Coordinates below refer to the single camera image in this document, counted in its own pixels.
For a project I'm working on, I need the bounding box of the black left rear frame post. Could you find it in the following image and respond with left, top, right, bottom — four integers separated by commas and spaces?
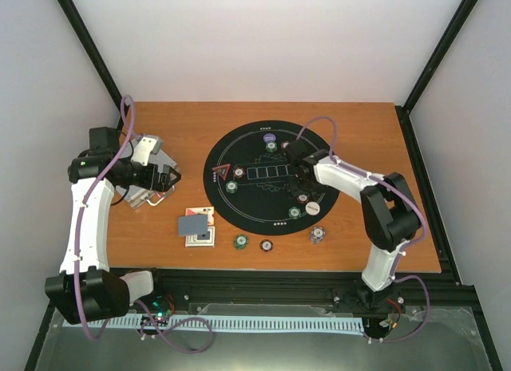
57, 0, 122, 108

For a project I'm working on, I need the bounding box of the orange poker chip stack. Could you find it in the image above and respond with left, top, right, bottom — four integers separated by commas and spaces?
259, 239, 274, 252

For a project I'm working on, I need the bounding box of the black right rear frame post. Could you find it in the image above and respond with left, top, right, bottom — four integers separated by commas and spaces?
402, 0, 479, 116

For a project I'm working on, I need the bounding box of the purple blind button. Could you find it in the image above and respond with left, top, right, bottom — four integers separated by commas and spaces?
263, 133, 276, 144

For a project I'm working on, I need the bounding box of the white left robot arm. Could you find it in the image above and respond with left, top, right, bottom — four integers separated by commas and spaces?
45, 127, 181, 325

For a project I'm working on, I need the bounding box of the white dealer button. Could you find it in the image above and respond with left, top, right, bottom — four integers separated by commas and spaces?
305, 202, 321, 215

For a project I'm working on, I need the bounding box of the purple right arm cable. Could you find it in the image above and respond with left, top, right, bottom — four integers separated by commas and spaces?
295, 115, 431, 345

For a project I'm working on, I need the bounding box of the blue poker chip stack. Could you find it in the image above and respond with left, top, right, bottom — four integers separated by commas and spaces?
309, 227, 326, 244

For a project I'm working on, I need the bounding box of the black right frame rail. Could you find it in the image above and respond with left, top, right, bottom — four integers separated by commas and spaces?
395, 105, 461, 286

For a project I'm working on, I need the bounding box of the green chip seat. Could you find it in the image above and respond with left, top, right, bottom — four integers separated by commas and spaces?
288, 207, 301, 219
266, 142, 277, 152
225, 181, 238, 193

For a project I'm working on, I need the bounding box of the blue backed card deck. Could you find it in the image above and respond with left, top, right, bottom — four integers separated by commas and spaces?
178, 214, 208, 237

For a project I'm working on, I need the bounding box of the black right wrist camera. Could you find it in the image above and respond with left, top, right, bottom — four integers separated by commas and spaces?
283, 140, 309, 166

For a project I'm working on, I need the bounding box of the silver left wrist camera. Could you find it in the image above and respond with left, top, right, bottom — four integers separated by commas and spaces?
131, 135, 163, 166

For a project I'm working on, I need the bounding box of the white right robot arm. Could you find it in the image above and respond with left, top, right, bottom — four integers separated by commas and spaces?
284, 142, 427, 311

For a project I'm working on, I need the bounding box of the light blue cable duct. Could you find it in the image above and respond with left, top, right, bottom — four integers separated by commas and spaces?
107, 314, 366, 334

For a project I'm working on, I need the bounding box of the green chip top seat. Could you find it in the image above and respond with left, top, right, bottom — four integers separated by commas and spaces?
266, 142, 277, 152

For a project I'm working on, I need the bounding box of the metal front tray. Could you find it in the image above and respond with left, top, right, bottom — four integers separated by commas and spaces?
34, 305, 491, 370

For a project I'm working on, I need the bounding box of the black round poker mat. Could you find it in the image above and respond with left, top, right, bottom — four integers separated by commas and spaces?
203, 120, 339, 235

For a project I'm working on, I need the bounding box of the green poker chip stack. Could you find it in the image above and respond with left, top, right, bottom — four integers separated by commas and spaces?
233, 235, 249, 250

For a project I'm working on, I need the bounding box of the black frame post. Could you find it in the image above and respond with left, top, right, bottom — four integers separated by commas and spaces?
57, 0, 122, 108
402, 0, 479, 116

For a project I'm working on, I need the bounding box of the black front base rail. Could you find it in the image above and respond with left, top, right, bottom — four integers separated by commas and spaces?
111, 268, 478, 318

